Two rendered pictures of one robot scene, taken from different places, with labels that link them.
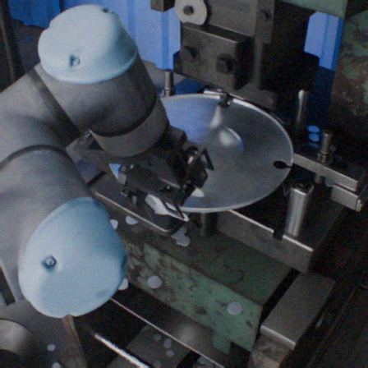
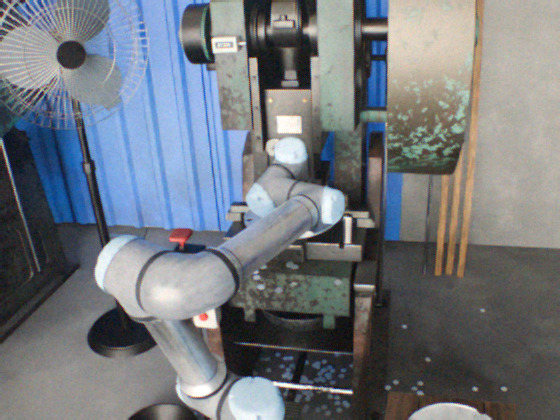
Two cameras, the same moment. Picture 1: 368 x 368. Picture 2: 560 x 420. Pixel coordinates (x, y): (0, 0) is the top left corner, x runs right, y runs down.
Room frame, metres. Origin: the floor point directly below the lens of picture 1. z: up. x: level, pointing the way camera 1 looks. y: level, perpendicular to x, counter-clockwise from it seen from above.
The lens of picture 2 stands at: (-0.65, 0.55, 1.50)
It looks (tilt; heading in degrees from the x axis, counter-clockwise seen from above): 27 degrees down; 337
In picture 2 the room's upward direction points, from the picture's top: 3 degrees counter-clockwise
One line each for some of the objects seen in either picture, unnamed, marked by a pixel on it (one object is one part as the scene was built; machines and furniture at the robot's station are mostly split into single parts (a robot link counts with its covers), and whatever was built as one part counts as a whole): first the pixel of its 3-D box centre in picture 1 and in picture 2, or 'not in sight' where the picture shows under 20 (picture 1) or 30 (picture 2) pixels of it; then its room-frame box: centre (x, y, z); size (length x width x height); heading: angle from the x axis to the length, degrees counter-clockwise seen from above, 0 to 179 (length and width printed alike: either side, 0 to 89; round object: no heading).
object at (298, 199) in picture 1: (298, 206); (347, 227); (0.55, -0.17, 0.75); 0.03 x 0.03 x 0.10; 54
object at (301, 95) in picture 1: (301, 100); not in sight; (0.76, -0.20, 0.81); 0.02 x 0.02 x 0.14; 54
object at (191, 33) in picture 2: not in sight; (213, 38); (0.92, 0.09, 1.31); 0.22 x 0.12 x 0.22; 144
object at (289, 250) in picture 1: (239, 158); (299, 227); (0.76, -0.10, 0.68); 0.45 x 0.30 x 0.06; 54
